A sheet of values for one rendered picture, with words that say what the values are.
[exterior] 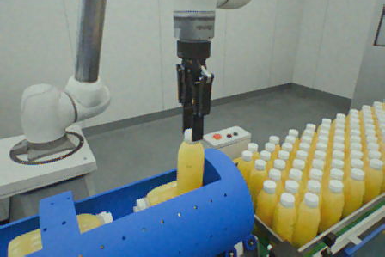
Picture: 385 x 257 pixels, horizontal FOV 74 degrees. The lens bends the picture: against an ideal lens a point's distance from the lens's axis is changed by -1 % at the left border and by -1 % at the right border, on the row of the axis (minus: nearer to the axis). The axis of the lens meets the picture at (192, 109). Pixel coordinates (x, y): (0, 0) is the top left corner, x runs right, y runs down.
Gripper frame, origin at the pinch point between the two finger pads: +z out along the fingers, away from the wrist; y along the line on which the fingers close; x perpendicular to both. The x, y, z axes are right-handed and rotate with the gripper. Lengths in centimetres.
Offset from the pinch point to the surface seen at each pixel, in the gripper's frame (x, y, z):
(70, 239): -31.1, 7.1, 14.4
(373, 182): 67, 17, 31
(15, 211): -73, -174, 136
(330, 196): 42, 16, 29
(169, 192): -5.1, -3.7, 21.4
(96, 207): -23.6, -13.9, 26.8
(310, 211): 30.6, 17.1, 28.4
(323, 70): 420, -230, 75
